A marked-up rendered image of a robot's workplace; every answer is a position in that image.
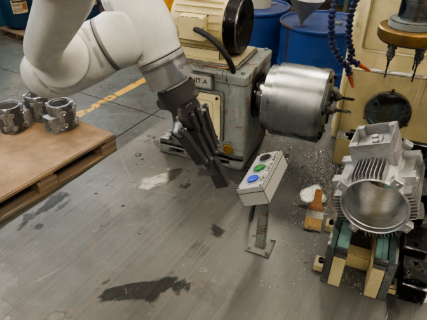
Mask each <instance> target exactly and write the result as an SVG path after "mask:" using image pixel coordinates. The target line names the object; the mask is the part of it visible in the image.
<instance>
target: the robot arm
mask: <svg viewBox="0 0 427 320"><path fill-rule="evenodd" d="M95 1H96V0H33V2H32V6H31V9H30V14H29V19H28V22H27V26H26V30H25V34H24V41H23V49H24V54H25V56H24V57H23V59H22V61H21V64H20V75H21V78H22V81H23V82H24V84H25V85H26V87H27V88H28V89H29V90H30V91H31V92H33V93H34V94H36V95H37V96H39V97H41V98H63V97H68V96H70V95H73V94H75V93H78V92H80V91H83V90H85V89H87V88H89V87H91V86H93V85H95V84H97V83H99V82H101V81H103V80H104V79H107V78H108V77H109V76H110V75H112V74H113V73H115V72H117V71H119V70H121V69H123V68H125V67H129V66H132V65H135V64H137V65H138V67H139V69H140V72H141V73H142V75H143V77H144V79H145V80H146V83H147V85H148V87H149V89H150V90H151V91H152V92H153V93H156V92H158V93H157V96H158V98H159V100H160V102H161V104H162V106H163V108H164V109H165V110H168V111H170V112H171V113H172V117H173V121H174V123H175V129H174V130H171V132H170V133H171V136H173V137H174V138H176V139H177V140H178V141H179V142H180V144H181V145H182V146H183V148H184V149H185V151H186V152H187V153H188V154H189V156H190V157H191V159H192V160H193V161H194V163H195V164H196V165H197V166H198V165H201V164H204V165H205V168H206V169H207V171H208V174H209V175H210V177H211V179H212V181H213V183H214V185H215V187H216V189H219V188H224V187H228V186H229V184H230V181H229V179H228V177H227V174H226V172H225V170H224V168H223V166H222V164H221V162H220V160H219V158H218V156H217V155H219V154H221V151H220V150H218V151H217V149H219V148H220V145H219V141H218V139H217V135H216V132H215V129H214V126H213V123H212V120H211V117H210V113H209V108H208V104H207V103H204V104H200V103H199V101H198V100H197V99H196V97H197V96H198V95H199V92H198V90H197V87H196V85H195V83H194V81H193V79H192V78H191V77H189V76H190V75H191V74H192V73H193V70H192V68H191V66H190V64H189V62H188V60H187V58H186V56H185V54H184V50H183V49H182V47H181V45H180V42H179V38H178V33H177V28H176V26H175V23H174V21H173V18H172V16H171V14H170V12H169V10H168V8H167V6H166V4H165V2H164V0H101V2H102V6H103V7H104V10H105V11H103V12H101V13H100V14H99V15H97V16H96V17H94V18H92V19H90V20H87V21H85V20H86V19H87V17H88V15H89V14H90V12H91V10H92V8H93V6H94V4H95Z"/></svg>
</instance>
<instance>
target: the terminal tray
mask: <svg viewBox="0 0 427 320"><path fill-rule="evenodd" d="M390 123H393V124H390ZM385 140H388V141H387V142H385ZM353 143H356V144H354V145H352V144H353ZM402 143H403V142H402V136H401V134H400V130H399V126H398V121H393V122H387V123H378V124H368V125H363V128H361V126H358V127H357V129H356V131H355V134H354V136H353V138H352V140H351V142H350V144H349V146H348V148H349V152H350V155H351V160H352V163H353V168H354V167H355V165H356V162H357V161H358V163H359V162H360V160H362V162H363V160H364V158H365V161H367V158H369V161H370V160H371V157H372V158H373V161H374V159H375V157H376V158H377V162H378V160H379V157H380V158H381V162H382V161H383V158H384V159H385V162H387V159H389V162H390V164H391V165H393V166H398V163H399V162H398V161H399V159H400V156H401V151H402V149H403V147H402Z"/></svg>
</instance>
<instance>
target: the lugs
mask: <svg viewBox="0 0 427 320"><path fill-rule="evenodd" d="M413 146H414V144H413V143H412V142H411V141H409V140H407V139H405V140H404V141H403V143H402V147H403V149H404V150H406V151H407V150H411V149H412V148H413ZM348 185H349V180H347V179H345V178H344V177H343V178H342V179H341V180H340V181H339V183H338V184H337V187H336V188H337V189H339V190H340V191H342V192H344V190H345V189H346V188H347V187H348ZM390 185H391V186H393V187H394V188H396V189H398V190H400V189H401V188H402V187H403V186H404V185H405V179H403V178H402V177H400V176H398V175H395V176H394V177H393V178H392V179H391V181H390ZM347 228H349V229H350V230H352V231H353V232H356V231H357V230H358V229H359V228H358V227H356V226H354V225H353V224H352V223H351V222H349V224H348V226H347ZM413 228H414V222H412V221H410V220H409V221H408V222H407V223H406V224H405V225H404V226H403V227H402V228H401V229H400V230H402V231H403V232H405V233H406V234H407V233H409V232H410V231H411V230H412V229H413Z"/></svg>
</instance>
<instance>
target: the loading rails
mask: <svg viewBox="0 0 427 320"><path fill-rule="evenodd" d="M377 183H379V187H382V188H385V189H393V187H390V186H389V185H386V184H384V183H381V182H377ZM337 212H338V211H336V214H335V218H334V220H333V219H329V218H327V219H326V222H325V226H324V231H327V232H331V233H330V237H329V242H328V245H327V250H326V254H325V257H322V256H319V255H316V257H315V261H314V264H313V270H317V271H319V272H321V276H320V281H321V282H324V283H328V284H331V285H334V286H337V287H339V285H340V282H341V278H342V273H343V270H344V266H345V265H347V266H350V267H354V268H356V269H360V270H364V271H367V274H366V279H365V287H364V292H363V295H365V296H368V297H372V298H376V297H377V299H378V300H381V301H384V300H385V298H386V295H387V293H391V294H393V295H396V293H397V288H398V279H396V278H394V277H393V276H394V275H395V271H396V269H397V267H398V256H399V248H400V231H398V234H397V237H396V234H395V233H394V236H393V237H392V235H391V234H390V238H389V237H388V234H387V235H386V238H384V234H383V237H382V238H381V236H380V234H379V237H378V238H377V236H376V234H375V236H374V237H373V235H372V239H371V244H370V249H369V250H368V249H366V248H362V247H359V246H355V245H352V244H350V241H351V235H352V230H350V229H349V228H347V226H348V224H349V220H341V218H342V217H340V216H339V215H340V214H337ZM341 221H342V223H341ZM340 226H341V228H340ZM339 229H340V231H339ZM338 234H339V236H338ZM337 237H338V238H337ZM336 242H337V244H336ZM334 250H335V252H334ZM333 256H334V257H333ZM332 258H333V260H332ZM331 263H332V265H331ZM330 266H331V268H330ZM329 271H330V273H329ZM328 276H329V278H328ZM327 279H328V281H327Z"/></svg>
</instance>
